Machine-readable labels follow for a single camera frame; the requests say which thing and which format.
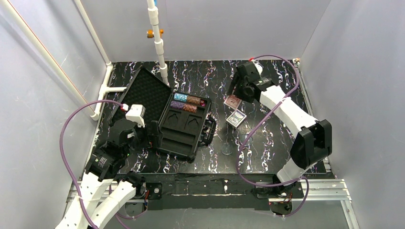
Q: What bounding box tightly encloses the red playing card box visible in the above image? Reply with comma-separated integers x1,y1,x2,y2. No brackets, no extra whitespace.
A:
224,94,242,110

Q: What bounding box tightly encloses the black poker set case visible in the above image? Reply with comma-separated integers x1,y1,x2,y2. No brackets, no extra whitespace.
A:
108,66,217,161

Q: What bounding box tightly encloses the blue playing card box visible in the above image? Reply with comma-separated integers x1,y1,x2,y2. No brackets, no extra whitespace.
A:
226,109,247,128

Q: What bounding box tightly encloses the orange black poker chip stack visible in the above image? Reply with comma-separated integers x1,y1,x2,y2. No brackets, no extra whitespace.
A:
182,104,198,113

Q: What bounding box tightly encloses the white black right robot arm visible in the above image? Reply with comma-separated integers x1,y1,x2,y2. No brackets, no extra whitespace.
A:
228,61,332,187

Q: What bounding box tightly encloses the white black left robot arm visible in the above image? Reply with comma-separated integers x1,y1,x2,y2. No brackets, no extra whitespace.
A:
57,119,149,229

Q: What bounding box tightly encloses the blue poker chip stack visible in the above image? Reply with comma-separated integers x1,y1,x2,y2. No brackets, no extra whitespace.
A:
173,93,188,103

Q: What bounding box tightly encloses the brown poker chip stack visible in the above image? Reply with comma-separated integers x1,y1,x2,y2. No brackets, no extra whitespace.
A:
186,95,201,105

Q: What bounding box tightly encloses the clear acrylic dealer button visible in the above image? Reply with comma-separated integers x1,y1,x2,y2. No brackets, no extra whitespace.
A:
239,133,253,146

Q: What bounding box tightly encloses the clear acrylic blind button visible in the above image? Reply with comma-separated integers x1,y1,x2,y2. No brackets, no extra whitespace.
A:
220,144,234,156

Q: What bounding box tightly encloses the white pvc pipe pole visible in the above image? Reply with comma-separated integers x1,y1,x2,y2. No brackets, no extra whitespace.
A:
147,0,169,86

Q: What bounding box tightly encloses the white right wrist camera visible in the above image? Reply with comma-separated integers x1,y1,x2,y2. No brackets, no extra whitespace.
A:
254,63,263,75

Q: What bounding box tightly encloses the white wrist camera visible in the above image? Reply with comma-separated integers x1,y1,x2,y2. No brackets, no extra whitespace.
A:
125,104,146,128
254,63,263,75

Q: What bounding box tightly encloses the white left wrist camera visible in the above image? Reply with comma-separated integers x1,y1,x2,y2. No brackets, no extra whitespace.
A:
125,104,146,128

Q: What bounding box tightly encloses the white pipe frame left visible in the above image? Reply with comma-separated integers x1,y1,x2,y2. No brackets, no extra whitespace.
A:
0,0,112,121

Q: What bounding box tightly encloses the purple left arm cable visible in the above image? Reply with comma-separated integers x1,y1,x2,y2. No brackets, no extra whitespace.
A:
59,100,140,229

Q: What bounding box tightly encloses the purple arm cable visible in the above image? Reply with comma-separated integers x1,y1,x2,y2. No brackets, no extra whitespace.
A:
59,100,140,229
235,54,309,218

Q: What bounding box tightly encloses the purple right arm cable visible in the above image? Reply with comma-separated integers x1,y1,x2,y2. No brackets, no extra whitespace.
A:
235,54,309,218

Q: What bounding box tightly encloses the aluminium rail frame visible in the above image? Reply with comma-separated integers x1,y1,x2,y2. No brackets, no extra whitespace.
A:
68,58,360,229

